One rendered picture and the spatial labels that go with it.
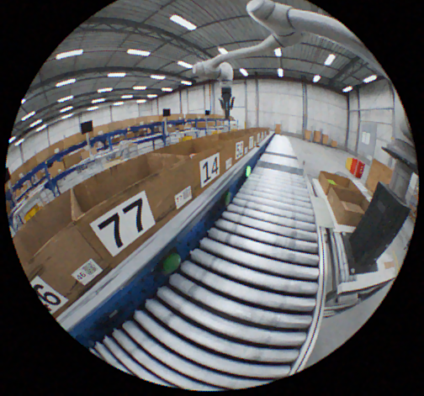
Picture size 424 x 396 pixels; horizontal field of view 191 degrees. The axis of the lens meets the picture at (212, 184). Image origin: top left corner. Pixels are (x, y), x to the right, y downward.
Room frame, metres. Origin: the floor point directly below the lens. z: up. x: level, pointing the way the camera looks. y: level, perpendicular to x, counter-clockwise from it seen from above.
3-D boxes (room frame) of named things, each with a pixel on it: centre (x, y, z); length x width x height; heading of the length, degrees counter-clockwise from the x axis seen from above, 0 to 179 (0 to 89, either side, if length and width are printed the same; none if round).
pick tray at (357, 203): (0.30, -0.90, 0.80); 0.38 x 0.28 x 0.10; 62
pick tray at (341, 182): (0.57, -1.05, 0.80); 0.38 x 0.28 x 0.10; 60
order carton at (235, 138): (1.00, -0.11, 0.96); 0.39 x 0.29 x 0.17; 150
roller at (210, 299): (0.03, -0.07, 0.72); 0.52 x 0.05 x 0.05; 60
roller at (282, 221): (0.43, -0.30, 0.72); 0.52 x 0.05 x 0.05; 60
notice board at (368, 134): (1.87, -4.87, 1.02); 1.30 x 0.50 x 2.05; 138
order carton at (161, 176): (0.33, 0.29, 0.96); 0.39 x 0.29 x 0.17; 150
